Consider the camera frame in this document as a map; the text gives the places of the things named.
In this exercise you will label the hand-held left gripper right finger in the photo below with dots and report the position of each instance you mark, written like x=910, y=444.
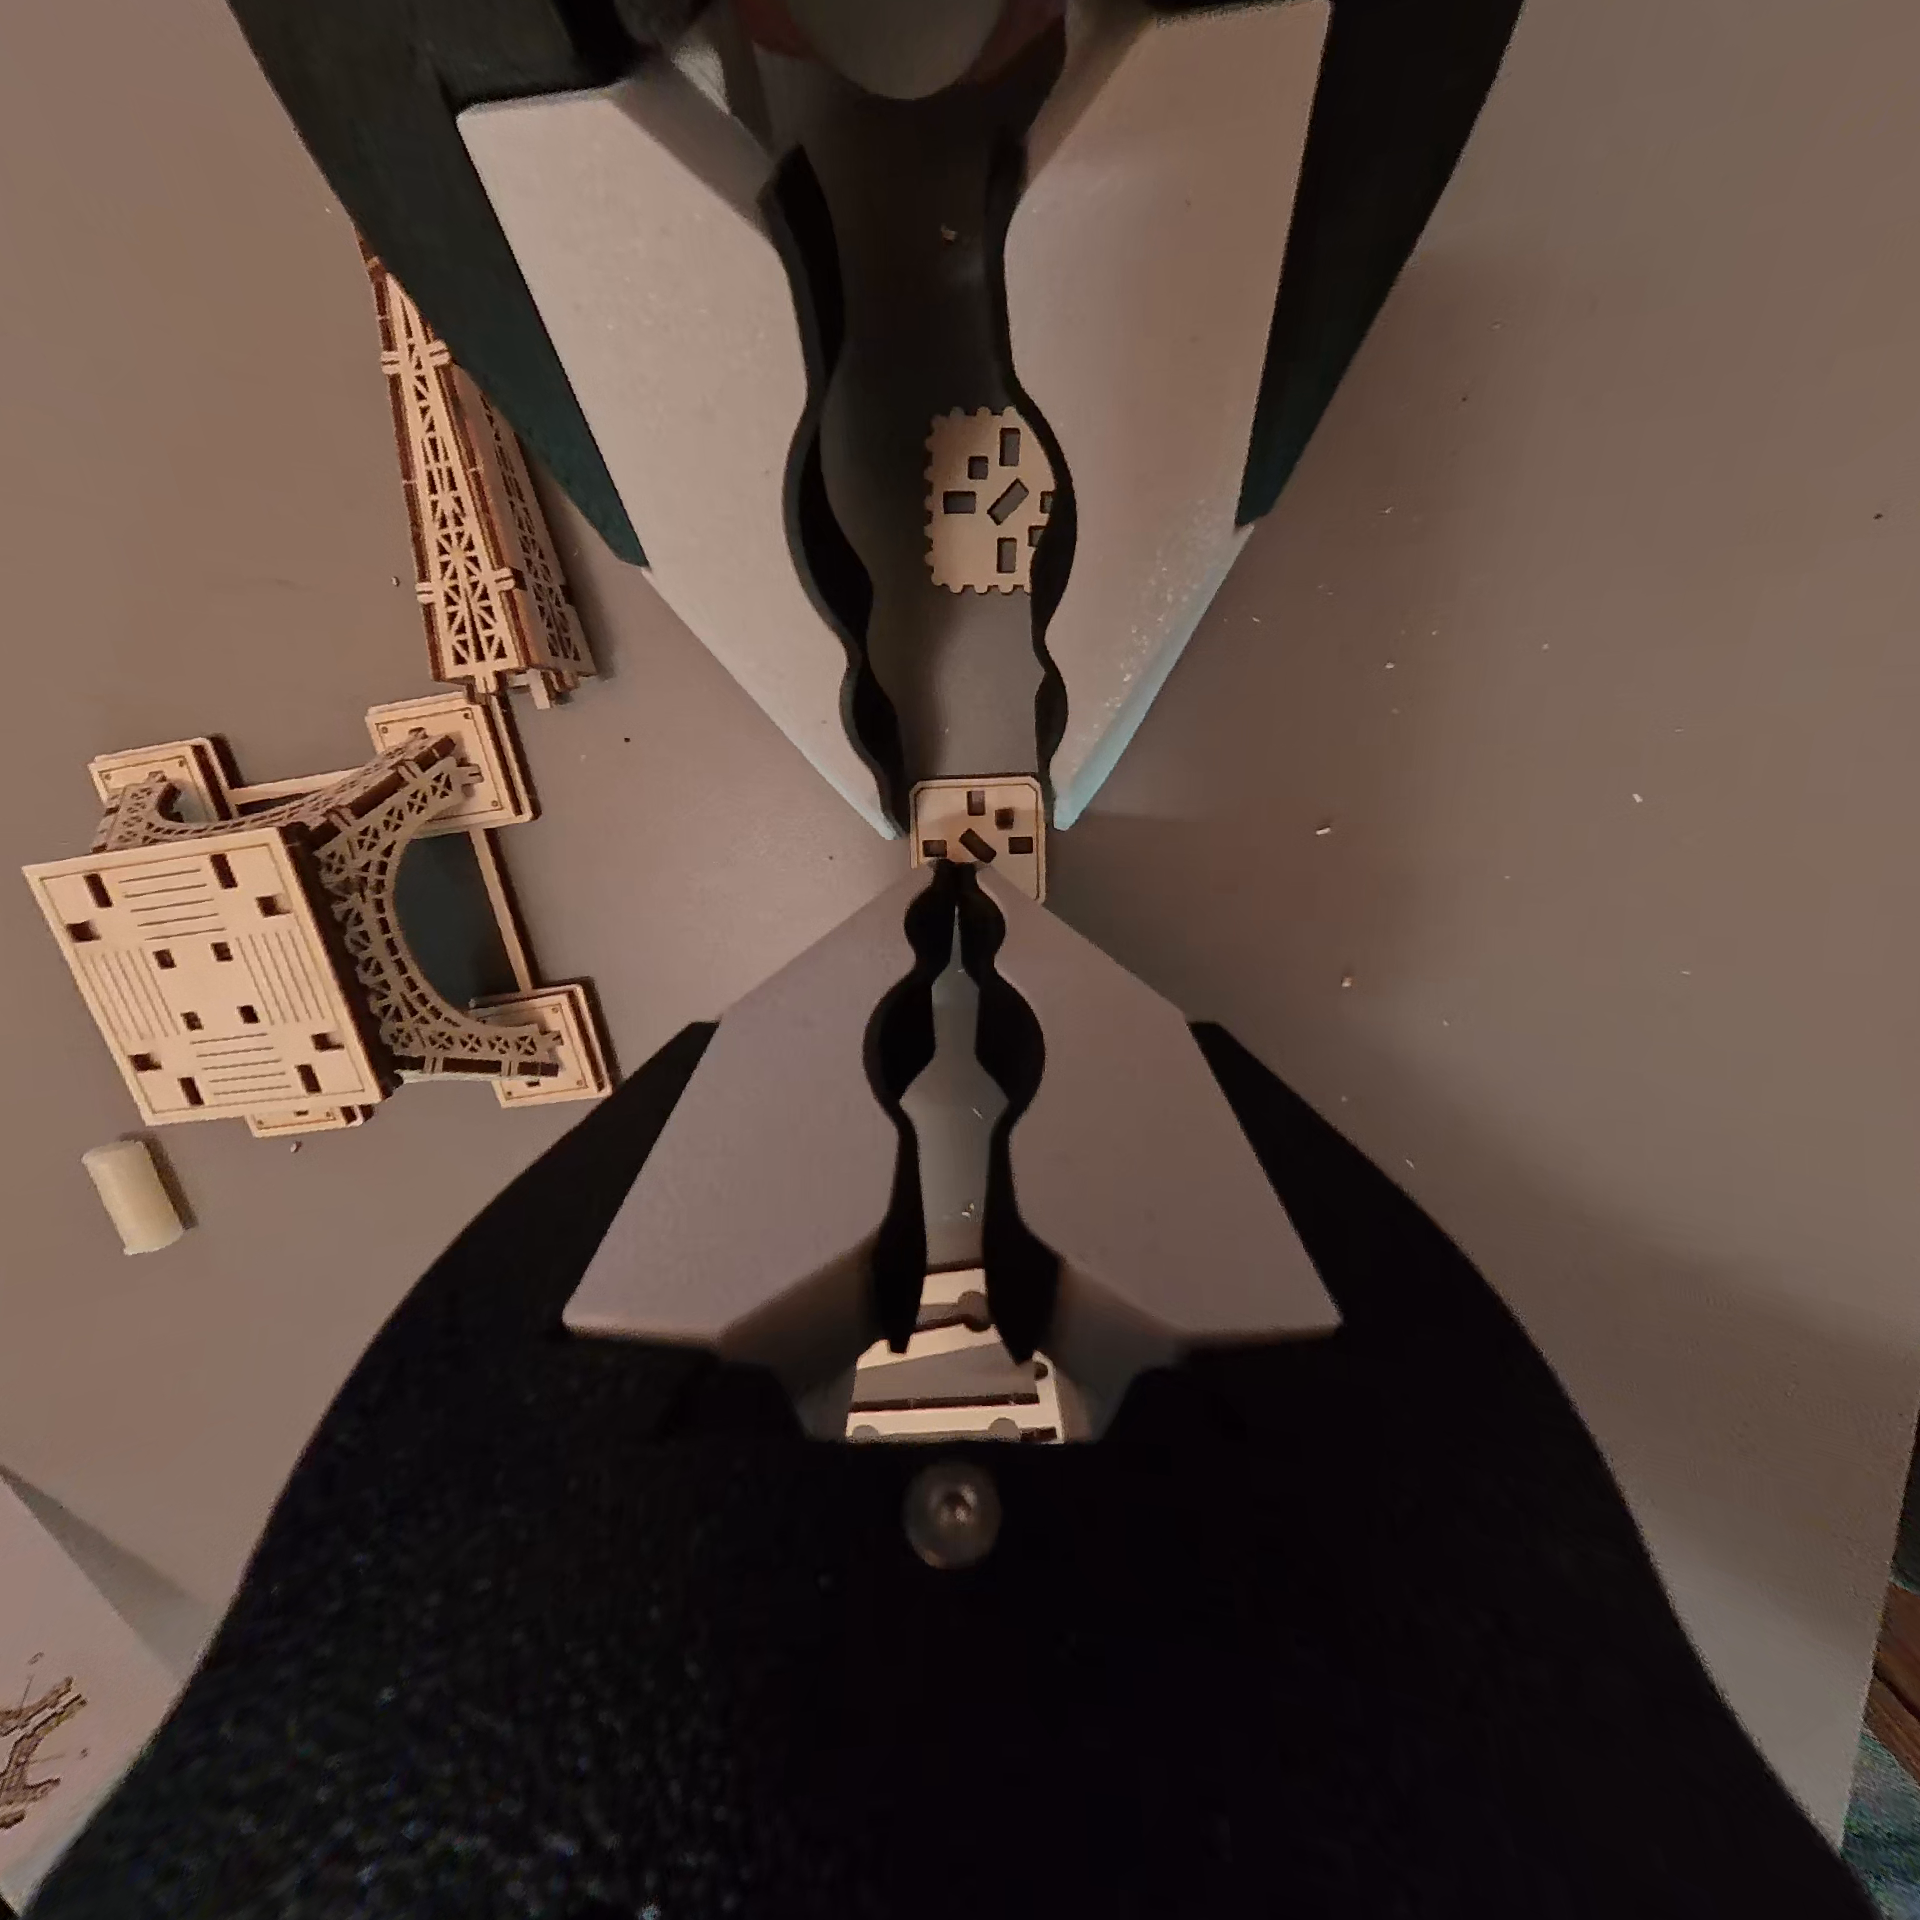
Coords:
x=1170, y=1187

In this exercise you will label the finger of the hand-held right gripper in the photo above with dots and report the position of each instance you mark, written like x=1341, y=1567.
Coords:
x=662, y=378
x=1154, y=330

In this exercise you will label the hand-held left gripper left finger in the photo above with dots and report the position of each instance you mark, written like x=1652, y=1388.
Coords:
x=749, y=1187

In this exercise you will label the wooden tower model spire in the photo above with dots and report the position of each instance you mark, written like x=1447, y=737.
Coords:
x=466, y=555

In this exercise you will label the small toothed wooden square plate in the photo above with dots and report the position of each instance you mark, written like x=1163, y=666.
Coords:
x=950, y=547

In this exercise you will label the small rounded wooden square plate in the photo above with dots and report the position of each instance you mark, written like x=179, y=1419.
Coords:
x=938, y=812

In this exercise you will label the grey desk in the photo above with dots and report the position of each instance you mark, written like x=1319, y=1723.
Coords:
x=1501, y=750

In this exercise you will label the laser-cut wooden parts sheet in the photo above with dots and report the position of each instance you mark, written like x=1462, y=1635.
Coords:
x=960, y=1422

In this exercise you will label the white wax cylinder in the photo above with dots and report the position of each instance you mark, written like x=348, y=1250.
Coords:
x=135, y=1200

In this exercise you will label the wooden tower model base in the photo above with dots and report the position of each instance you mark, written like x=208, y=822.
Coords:
x=151, y=910

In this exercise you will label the paper assembly instruction sheet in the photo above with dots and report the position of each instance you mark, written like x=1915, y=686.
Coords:
x=59, y=1621

